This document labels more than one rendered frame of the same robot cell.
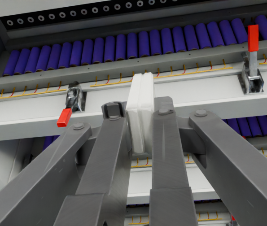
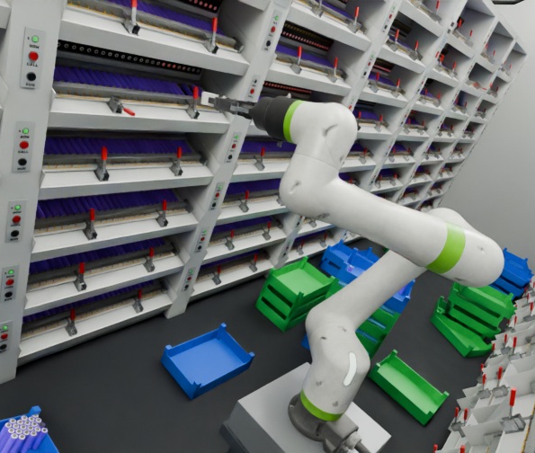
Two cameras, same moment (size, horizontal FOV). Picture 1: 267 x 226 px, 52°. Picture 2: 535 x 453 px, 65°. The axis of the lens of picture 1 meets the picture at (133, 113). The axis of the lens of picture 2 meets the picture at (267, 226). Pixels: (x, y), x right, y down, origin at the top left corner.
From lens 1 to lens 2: 1.00 m
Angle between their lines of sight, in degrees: 57
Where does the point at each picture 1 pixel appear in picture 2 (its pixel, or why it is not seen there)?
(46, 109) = (97, 109)
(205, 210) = (143, 209)
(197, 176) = (155, 173)
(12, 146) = not seen: hidden behind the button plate
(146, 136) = not seen: hidden behind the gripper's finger
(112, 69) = (129, 93)
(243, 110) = (189, 128)
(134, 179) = (120, 173)
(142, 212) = (102, 214)
